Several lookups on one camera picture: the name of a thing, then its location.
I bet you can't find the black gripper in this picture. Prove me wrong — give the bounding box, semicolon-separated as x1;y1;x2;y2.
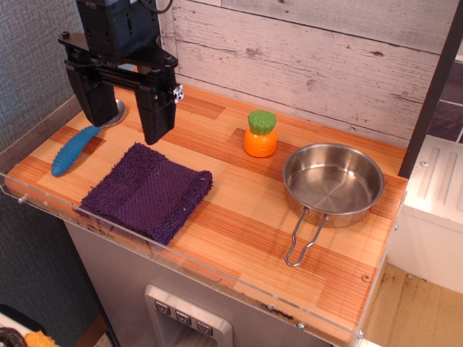
58;1;184;145

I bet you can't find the orange toy carrot green top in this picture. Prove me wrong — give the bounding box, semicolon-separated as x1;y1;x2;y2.
243;110;278;158

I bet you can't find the stainless steel pot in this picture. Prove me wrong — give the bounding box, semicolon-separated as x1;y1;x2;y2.
282;142;385;267

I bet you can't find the purple folded towel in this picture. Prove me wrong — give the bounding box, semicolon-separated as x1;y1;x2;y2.
80;143;213;246

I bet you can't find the grey toy fridge cabinet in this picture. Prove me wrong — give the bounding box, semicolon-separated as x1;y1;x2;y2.
66;223;327;346

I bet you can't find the clear acrylic table guard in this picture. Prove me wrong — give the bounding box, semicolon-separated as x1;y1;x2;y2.
1;87;407;346

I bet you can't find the silver water dispenser panel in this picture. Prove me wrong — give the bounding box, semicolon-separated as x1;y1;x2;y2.
145;284;234;346

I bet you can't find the orange and brown object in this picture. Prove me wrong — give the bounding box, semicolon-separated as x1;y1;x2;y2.
1;327;57;347

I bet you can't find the white toy sink unit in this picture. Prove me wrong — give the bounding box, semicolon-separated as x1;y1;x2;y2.
386;136;462;293

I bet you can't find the blue handled metal spoon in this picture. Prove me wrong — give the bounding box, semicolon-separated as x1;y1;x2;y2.
51;100;126;177

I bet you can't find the dark right post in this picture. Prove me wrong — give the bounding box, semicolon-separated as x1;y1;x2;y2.
398;0;462;179

